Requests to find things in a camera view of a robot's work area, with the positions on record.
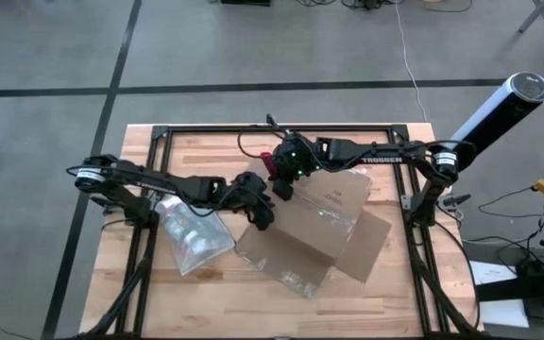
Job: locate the white box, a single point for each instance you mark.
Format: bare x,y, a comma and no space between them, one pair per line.
505,314

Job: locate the grey metal bracket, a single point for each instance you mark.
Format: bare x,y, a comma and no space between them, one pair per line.
406,202

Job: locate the taped brown cardboard box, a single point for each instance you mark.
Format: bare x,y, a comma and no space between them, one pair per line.
310,226

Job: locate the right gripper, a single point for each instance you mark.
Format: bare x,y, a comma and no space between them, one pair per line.
295,160

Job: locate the black floor device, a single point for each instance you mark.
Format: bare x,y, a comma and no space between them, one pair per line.
246,2

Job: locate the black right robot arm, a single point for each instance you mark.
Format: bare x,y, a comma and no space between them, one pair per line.
380,156

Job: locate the black and white cylinder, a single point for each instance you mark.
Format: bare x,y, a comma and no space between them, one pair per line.
503,111

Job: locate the small black mount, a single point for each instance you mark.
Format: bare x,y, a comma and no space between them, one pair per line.
272,122

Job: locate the black metal beam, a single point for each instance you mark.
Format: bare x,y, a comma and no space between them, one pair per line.
527,285

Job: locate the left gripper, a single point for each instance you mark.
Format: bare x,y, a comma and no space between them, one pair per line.
253,193

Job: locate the grey mesh zipper pouch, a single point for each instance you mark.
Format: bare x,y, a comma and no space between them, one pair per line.
196,245

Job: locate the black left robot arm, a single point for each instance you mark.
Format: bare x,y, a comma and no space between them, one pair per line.
158,181

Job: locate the black aluminium rig frame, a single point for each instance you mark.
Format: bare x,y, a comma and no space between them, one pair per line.
206,128

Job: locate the black clamp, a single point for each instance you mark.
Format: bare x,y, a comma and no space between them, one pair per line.
456,199

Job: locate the red utility knife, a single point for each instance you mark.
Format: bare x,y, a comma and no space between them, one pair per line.
266,160

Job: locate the grey desk leg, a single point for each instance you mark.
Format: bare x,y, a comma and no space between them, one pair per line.
536,13

